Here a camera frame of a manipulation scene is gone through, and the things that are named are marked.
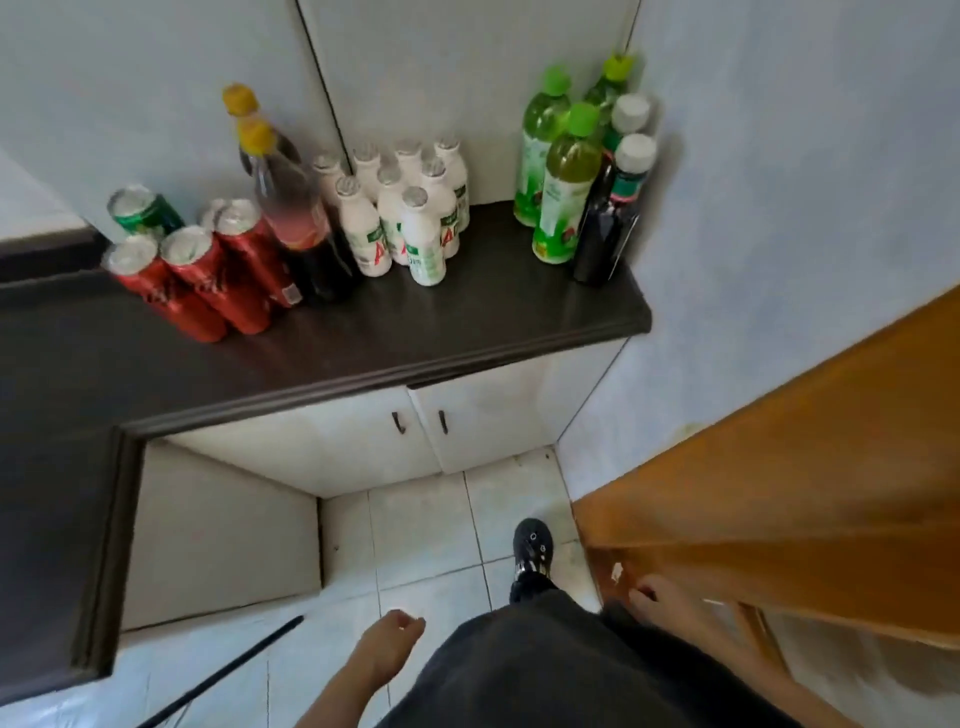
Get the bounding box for person's left hand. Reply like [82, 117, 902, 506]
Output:
[350, 608, 427, 695]

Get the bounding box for person's right hand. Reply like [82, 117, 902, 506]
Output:
[628, 573, 721, 648]

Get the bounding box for cluster of small white bottles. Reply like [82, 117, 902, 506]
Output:
[311, 137, 472, 288]

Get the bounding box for cola bottle yellow cap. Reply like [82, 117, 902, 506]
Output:
[238, 122, 358, 305]
[222, 83, 301, 178]

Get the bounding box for green Sprite can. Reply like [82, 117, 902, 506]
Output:
[108, 185, 187, 240]

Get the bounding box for green tea bottle lime cap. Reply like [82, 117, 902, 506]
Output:
[583, 53, 637, 129]

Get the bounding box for person's right forearm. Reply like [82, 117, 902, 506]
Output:
[697, 622, 864, 728]

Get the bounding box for person's black trousers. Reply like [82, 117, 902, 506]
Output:
[509, 573, 560, 609]

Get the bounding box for person's black right shoe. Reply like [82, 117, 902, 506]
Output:
[509, 517, 556, 601]

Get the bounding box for black tripod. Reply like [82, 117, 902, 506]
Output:
[138, 614, 307, 728]

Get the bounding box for orange wooden door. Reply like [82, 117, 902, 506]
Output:
[573, 284, 960, 691]

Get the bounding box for white corner base cabinet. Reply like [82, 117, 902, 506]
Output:
[119, 440, 324, 633]

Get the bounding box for tall grey cabinet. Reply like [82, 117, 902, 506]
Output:
[0, 0, 646, 241]

